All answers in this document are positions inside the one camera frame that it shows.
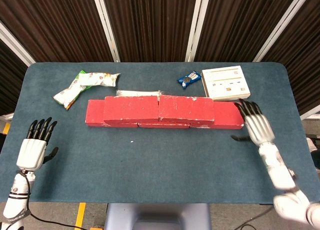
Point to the white flat box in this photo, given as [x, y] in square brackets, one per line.
[226, 82]

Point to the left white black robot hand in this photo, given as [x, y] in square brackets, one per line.
[31, 154]

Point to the white partition frame post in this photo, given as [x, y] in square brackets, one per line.
[15, 44]
[106, 28]
[277, 30]
[197, 28]

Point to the clear plastic packet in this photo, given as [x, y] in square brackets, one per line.
[137, 92]

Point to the green white snack bag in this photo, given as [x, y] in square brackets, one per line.
[68, 94]

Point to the blue cookie packet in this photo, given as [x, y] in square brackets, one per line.
[188, 79]

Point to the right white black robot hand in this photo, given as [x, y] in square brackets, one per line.
[260, 127]

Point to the red brick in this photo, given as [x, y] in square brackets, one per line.
[130, 109]
[227, 115]
[95, 112]
[162, 125]
[186, 107]

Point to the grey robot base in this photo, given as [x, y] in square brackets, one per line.
[157, 216]

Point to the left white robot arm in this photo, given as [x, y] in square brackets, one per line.
[16, 197]

